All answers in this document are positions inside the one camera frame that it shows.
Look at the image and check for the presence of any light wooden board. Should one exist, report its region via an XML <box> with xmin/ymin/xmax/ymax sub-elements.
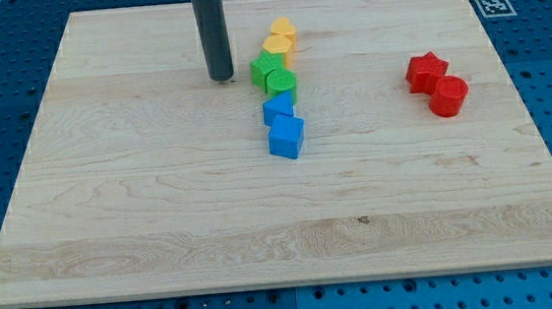
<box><xmin>0</xmin><ymin>0</ymin><xmax>552</xmax><ymax>309</ymax></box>

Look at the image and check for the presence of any blue cube block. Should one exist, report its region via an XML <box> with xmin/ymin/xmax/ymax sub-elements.
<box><xmin>268</xmin><ymin>114</ymin><xmax>304</xmax><ymax>159</ymax></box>

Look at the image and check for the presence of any blue triangle block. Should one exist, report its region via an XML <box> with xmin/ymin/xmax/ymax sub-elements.
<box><xmin>262</xmin><ymin>92</ymin><xmax>294</xmax><ymax>126</ymax></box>

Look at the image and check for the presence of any green cylinder block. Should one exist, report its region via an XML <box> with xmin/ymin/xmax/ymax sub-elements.
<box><xmin>266</xmin><ymin>68</ymin><xmax>298</xmax><ymax>103</ymax></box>

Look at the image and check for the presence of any green star block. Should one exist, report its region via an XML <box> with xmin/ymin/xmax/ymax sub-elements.
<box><xmin>249</xmin><ymin>51</ymin><xmax>284</xmax><ymax>93</ymax></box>

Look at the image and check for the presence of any yellow hexagon block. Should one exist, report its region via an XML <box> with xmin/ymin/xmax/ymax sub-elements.
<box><xmin>262</xmin><ymin>34</ymin><xmax>293</xmax><ymax>69</ymax></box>

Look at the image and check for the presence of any yellow heart block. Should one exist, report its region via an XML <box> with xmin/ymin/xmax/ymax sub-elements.
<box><xmin>270</xmin><ymin>17</ymin><xmax>297</xmax><ymax>43</ymax></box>

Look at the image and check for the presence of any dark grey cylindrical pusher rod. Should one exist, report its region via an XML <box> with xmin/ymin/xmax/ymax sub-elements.
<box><xmin>191</xmin><ymin>0</ymin><xmax>234</xmax><ymax>82</ymax></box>

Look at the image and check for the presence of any red star block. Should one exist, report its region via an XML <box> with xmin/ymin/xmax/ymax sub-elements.
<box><xmin>405</xmin><ymin>51</ymin><xmax>450</xmax><ymax>95</ymax></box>

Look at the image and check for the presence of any red cylinder block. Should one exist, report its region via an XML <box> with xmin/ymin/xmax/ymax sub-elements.
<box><xmin>429</xmin><ymin>76</ymin><xmax>468</xmax><ymax>117</ymax></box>

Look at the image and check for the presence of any white fiducial marker tag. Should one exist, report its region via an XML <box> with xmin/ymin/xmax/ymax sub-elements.
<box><xmin>474</xmin><ymin>0</ymin><xmax>517</xmax><ymax>19</ymax></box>

